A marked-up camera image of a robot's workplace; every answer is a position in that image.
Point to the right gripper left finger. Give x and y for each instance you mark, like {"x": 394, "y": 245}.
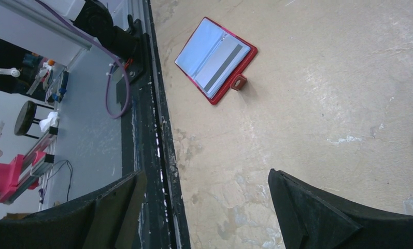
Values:
{"x": 105, "y": 218}

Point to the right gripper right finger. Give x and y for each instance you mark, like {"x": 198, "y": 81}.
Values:
{"x": 310, "y": 217}

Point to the grey striped card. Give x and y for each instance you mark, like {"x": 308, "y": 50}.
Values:
{"x": 224, "y": 57}

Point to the red card holder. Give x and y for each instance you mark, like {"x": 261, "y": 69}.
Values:
{"x": 199, "y": 44}

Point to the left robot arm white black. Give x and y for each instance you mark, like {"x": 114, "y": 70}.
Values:
{"x": 93, "y": 21}

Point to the black round stool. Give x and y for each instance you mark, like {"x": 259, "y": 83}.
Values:
{"x": 26, "y": 118}

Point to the pink bracket fixture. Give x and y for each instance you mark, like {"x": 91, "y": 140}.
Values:
{"x": 25, "y": 171}

